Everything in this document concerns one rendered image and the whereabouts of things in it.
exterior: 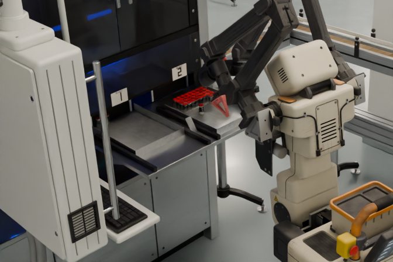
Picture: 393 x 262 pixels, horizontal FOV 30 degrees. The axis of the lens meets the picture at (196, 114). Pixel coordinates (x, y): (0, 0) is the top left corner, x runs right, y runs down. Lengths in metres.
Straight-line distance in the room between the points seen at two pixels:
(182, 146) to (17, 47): 0.98
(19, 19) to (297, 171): 1.13
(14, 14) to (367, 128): 2.17
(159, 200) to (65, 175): 1.20
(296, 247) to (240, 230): 1.45
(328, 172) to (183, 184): 1.01
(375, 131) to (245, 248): 0.90
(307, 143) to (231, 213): 1.57
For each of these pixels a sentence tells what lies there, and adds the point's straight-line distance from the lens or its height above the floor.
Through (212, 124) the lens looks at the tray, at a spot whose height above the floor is 0.88.
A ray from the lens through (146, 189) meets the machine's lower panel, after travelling 3.44.
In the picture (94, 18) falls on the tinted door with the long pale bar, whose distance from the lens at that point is 2.97.
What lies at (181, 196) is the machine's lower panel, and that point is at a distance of 3.62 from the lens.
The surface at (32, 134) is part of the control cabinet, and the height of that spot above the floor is 1.29.
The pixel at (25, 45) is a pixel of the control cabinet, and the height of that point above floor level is 1.56.
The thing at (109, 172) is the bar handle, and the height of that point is 1.08.
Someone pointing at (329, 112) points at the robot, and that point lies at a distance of 2.61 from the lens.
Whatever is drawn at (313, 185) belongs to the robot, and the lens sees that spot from 2.78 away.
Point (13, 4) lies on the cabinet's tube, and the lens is 2.36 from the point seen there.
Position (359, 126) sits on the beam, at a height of 0.48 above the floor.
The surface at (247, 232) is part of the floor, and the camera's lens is 3.97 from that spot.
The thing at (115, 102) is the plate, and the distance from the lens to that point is 3.14.
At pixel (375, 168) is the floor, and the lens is 4.54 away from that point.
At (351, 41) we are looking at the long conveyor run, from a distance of 3.86.
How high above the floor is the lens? 2.38
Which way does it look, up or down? 28 degrees down
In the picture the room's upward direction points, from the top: 4 degrees counter-clockwise
